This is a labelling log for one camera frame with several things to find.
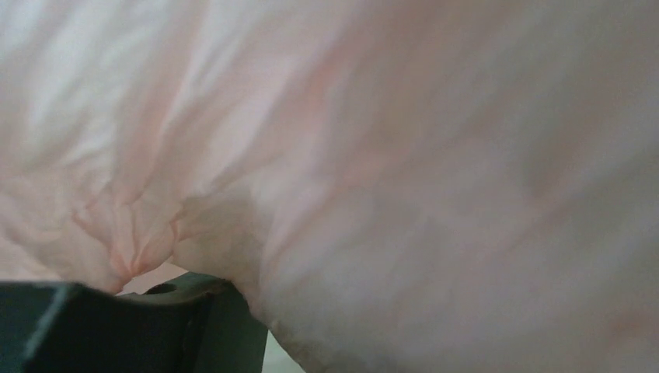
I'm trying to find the pink plastic bag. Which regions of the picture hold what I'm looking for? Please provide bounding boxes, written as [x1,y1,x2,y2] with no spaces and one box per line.
[1,1,658,372]

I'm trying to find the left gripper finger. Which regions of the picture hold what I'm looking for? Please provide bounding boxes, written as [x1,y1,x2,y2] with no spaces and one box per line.
[1,273,267,373]

